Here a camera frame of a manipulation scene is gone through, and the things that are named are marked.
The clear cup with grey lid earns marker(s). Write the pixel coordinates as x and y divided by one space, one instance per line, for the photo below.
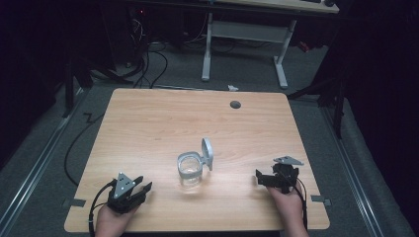
191 168

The black metal stand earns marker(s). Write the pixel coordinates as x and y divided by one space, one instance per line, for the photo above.
69 92
336 98

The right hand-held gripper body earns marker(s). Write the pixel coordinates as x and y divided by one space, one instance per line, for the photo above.
286 173

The person's right hand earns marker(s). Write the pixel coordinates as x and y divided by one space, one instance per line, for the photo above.
290 210

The metal floor rail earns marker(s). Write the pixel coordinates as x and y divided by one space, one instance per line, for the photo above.
36 164
352 171

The white desk with metal legs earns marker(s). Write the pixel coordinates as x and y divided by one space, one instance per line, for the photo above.
247 31

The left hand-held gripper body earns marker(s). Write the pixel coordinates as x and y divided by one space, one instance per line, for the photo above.
122 187

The person's left hand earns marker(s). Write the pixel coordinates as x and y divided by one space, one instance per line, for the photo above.
112 222

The white paper scrap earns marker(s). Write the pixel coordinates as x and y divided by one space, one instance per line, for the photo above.
233 88

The grey tape strip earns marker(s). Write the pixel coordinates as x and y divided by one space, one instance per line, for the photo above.
75 202
321 199

